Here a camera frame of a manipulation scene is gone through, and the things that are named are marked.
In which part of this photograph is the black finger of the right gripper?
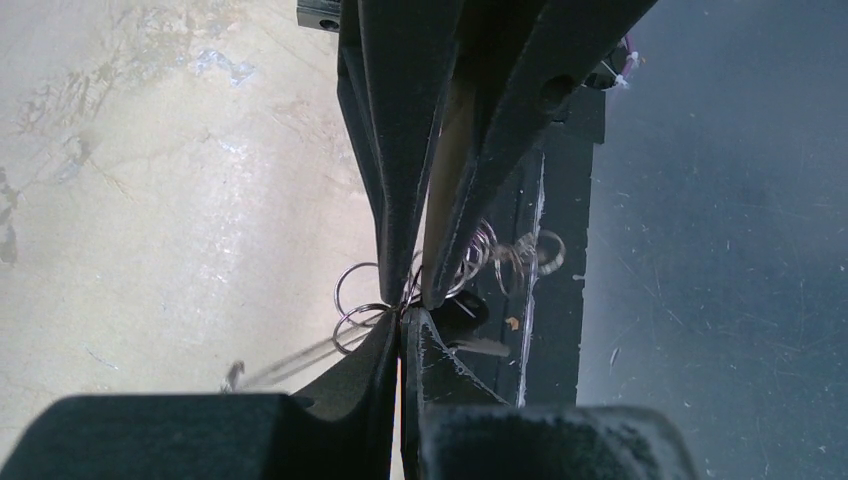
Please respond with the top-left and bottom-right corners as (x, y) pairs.
(421, 1), (654, 309)
(337, 0), (463, 305)

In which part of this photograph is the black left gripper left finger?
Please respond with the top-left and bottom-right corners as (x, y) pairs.
(1, 313), (399, 479)

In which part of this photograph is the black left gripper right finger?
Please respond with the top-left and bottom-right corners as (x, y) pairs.
(401, 308), (699, 479)

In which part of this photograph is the key with black tag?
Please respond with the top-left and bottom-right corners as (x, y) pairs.
(430, 290), (510, 358)

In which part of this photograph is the aluminium frame rail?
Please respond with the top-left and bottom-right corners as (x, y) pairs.
(296, 0), (341, 33)

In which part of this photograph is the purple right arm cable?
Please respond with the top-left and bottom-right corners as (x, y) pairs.
(602, 34), (643, 91)

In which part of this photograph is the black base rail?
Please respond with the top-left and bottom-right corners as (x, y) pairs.
(459, 88), (606, 406)

